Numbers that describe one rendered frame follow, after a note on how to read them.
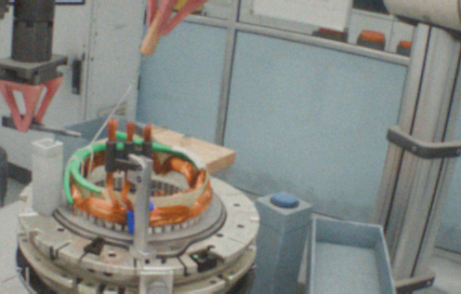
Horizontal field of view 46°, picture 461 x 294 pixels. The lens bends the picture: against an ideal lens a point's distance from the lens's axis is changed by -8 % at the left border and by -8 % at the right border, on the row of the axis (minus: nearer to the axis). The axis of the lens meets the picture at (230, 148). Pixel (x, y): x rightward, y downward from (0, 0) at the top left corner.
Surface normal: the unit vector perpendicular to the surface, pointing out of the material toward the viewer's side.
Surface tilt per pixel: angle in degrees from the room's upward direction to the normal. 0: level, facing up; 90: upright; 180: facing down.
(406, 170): 90
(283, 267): 90
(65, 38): 90
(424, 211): 90
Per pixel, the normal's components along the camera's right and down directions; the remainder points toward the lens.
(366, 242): -0.14, 0.31
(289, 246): 0.67, 0.31
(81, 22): -0.47, 0.24
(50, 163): 0.87, 0.26
